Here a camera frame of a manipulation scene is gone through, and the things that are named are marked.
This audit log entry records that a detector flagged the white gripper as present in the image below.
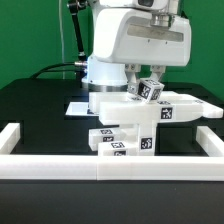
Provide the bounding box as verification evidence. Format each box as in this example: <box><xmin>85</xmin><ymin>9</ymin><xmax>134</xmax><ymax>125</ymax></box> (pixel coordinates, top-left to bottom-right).
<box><xmin>93</xmin><ymin>8</ymin><xmax>191</xmax><ymax>94</ymax></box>

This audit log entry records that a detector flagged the tagged white cube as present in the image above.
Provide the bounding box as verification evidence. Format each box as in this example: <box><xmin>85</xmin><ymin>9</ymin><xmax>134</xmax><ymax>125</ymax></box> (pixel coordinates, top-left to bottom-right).
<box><xmin>137</xmin><ymin>79</ymin><xmax>164</xmax><ymax>103</ymax></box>

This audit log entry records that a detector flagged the white chair back frame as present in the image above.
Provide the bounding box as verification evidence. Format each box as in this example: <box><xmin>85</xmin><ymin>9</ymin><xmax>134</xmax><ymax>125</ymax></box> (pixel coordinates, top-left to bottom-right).
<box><xmin>89</xmin><ymin>91</ymin><xmax>223</xmax><ymax>125</ymax></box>

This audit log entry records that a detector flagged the white chair seat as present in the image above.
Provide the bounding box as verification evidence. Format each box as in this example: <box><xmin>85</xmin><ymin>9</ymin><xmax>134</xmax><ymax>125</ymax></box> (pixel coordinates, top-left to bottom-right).
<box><xmin>120</xmin><ymin>121</ymin><xmax>157</xmax><ymax>156</ymax></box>

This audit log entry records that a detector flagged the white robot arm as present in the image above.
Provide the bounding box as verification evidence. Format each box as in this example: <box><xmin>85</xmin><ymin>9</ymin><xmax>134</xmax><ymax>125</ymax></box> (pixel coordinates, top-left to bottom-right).
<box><xmin>82</xmin><ymin>0</ymin><xmax>191</xmax><ymax>92</ymax></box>

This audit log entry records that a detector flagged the white tag sheet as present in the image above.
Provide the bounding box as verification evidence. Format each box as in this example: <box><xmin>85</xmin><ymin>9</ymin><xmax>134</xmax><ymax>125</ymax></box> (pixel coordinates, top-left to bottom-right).
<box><xmin>66</xmin><ymin>102</ymin><xmax>95</xmax><ymax>116</ymax></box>

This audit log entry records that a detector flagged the black camera stand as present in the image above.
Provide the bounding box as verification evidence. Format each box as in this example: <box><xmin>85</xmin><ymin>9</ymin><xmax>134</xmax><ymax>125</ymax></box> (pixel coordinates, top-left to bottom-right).
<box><xmin>67</xmin><ymin>0</ymin><xmax>89</xmax><ymax>61</ymax></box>

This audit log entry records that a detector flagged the black cable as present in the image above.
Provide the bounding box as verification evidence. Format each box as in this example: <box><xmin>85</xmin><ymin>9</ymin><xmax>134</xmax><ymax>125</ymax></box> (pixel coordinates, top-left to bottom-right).
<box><xmin>29</xmin><ymin>61</ymin><xmax>88</xmax><ymax>80</ymax></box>

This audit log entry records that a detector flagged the white right fence rail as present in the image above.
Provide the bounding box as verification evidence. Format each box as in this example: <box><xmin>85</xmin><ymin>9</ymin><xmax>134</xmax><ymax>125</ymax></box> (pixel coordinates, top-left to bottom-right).
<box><xmin>196</xmin><ymin>126</ymin><xmax>224</xmax><ymax>157</ymax></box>

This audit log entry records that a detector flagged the white fence rail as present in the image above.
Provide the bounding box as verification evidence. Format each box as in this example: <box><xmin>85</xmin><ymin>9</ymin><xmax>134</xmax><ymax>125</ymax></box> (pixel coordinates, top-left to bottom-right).
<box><xmin>0</xmin><ymin>155</ymin><xmax>224</xmax><ymax>181</ymax></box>
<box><xmin>196</xmin><ymin>126</ymin><xmax>224</xmax><ymax>157</ymax></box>
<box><xmin>0</xmin><ymin>123</ymin><xmax>21</xmax><ymax>155</ymax></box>

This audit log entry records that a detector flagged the white left fence rail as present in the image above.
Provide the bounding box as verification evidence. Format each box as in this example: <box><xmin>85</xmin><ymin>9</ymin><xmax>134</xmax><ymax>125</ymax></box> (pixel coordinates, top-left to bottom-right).
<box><xmin>0</xmin><ymin>123</ymin><xmax>21</xmax><ymax>155</ymax></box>

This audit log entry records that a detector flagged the white front fence rail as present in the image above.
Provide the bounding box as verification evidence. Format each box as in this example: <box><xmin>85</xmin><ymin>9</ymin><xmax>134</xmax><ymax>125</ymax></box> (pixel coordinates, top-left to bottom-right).
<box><xmin>0</xmin><ymin>155</ymin><xmax>224</xmax><ymax>181</ymax></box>

